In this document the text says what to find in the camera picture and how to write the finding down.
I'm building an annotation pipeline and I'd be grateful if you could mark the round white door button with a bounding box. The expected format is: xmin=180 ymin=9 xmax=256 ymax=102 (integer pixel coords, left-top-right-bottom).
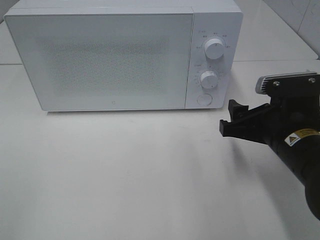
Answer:
xmin=197 ymin=93 xmax=213 ymax=106

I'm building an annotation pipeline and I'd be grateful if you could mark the white microwave oven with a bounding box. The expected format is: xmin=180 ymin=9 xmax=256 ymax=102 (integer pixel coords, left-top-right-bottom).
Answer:
xmin=3 ymin=0 xmax=243 ymax=111

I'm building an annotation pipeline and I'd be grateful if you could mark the white microwave knob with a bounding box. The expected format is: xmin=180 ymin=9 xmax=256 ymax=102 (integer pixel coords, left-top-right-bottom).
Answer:
xmin=204 ymin=37 xmax=225 ymax=60
xmin=199 ymin=70 xmax=219 ymax=89

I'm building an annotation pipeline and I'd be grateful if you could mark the white microwave door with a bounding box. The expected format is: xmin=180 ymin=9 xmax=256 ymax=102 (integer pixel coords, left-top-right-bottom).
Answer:
xmin=5 ymin=14 xmax=193 ymax=112

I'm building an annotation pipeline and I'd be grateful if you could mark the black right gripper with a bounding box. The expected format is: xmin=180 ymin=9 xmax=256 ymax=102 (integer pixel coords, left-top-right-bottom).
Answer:
xmin=219 ymin=96 xmax=320 ymax=160

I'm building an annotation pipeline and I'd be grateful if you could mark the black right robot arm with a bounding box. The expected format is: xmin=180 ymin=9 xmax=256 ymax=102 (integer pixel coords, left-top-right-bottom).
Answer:
xmin=219 ymin=96 xmax=320 ymax=219

